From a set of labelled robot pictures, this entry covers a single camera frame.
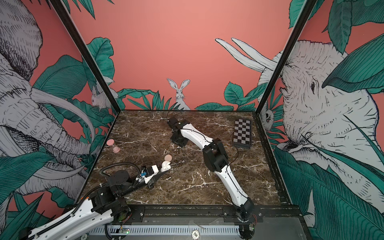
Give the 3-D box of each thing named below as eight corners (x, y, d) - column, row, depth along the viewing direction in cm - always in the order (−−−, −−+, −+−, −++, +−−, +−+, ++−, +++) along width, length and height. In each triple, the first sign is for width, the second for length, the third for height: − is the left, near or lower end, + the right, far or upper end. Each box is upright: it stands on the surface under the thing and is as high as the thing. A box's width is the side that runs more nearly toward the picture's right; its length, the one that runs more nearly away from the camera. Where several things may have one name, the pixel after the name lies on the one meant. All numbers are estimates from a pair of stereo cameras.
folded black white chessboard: (232, 146, 103) (233, 143, 100) (234, 120, 118) (235, 117, 115) (249, 149, 101) (251, 146, 98) (249, 123, 117) (251, 120, 113)
